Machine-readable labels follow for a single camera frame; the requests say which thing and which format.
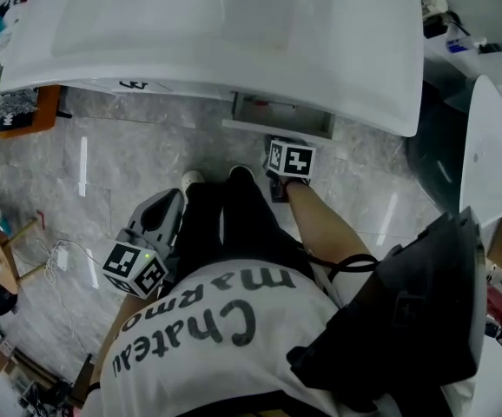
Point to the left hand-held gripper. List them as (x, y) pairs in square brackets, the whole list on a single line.
[(134, 267)]

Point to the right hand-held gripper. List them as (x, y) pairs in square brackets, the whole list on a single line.
[(292, 159)]

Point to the white cabinet drawer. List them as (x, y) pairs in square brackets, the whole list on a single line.
[(277, 128)]

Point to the person's left forearm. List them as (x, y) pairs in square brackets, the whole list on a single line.
[(116, 332)]

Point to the person's right forearm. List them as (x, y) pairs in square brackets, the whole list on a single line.
[(320, 224)]

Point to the black shoulder bag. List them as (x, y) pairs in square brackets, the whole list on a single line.
[(407, 298)]

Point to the person's white shoe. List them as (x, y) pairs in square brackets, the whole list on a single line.
[(240, 167), (191, 180)]

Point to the white power adapter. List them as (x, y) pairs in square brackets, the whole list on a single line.
[(63, 259)]

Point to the person's black trousers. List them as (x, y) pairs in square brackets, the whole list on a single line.
[(242, 233)]

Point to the small red object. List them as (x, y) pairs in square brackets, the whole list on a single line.
[(39, 217)]

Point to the black wristband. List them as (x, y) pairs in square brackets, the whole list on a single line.
[(94, 388)]

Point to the white printed t-shirt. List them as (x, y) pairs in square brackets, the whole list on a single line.
[(181, 389)]

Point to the white cabinet door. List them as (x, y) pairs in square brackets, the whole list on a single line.
[(157, 87), (115, 88)]

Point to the orange sofa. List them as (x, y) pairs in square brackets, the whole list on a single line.
[(47, 111)]

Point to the white ledge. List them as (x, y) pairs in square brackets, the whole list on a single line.
[(446, 68)]

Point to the white vanity cabinet with sink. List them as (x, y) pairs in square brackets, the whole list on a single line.
[(168, 28)]

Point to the dark green bathtub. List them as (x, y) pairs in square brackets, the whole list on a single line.
[(490, 154)]

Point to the black bottle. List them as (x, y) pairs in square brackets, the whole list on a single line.
[(440, 24)]

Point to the small blue bottle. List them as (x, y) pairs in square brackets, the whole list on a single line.
[(464, 44)]

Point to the white jar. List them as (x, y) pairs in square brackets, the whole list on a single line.
[(435, 2)]

